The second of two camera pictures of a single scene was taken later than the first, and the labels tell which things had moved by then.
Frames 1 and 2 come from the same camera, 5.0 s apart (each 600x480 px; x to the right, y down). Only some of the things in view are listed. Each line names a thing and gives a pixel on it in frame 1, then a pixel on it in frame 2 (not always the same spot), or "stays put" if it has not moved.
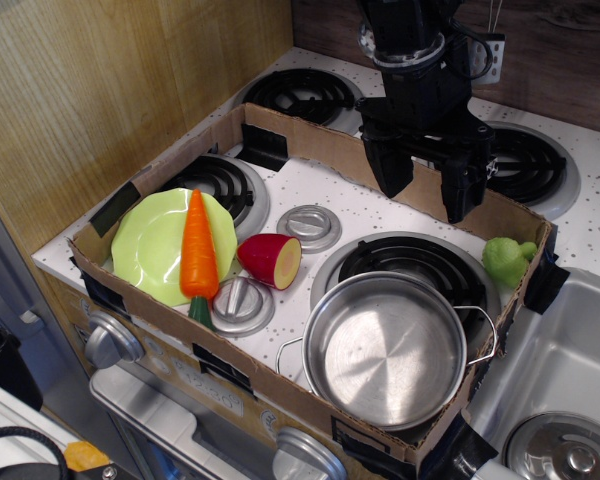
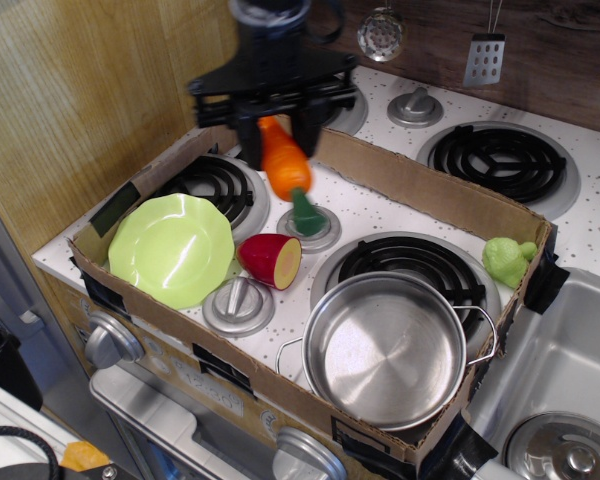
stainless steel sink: x=562 y=359 stays put
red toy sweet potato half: x=273 y=259 stays put
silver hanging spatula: x=487 y=54 stays put
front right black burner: x=430 y=258 stays put
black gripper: x=427 y=96 → x=273 y=74
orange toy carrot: x=200 y=270 → x=287 y=175
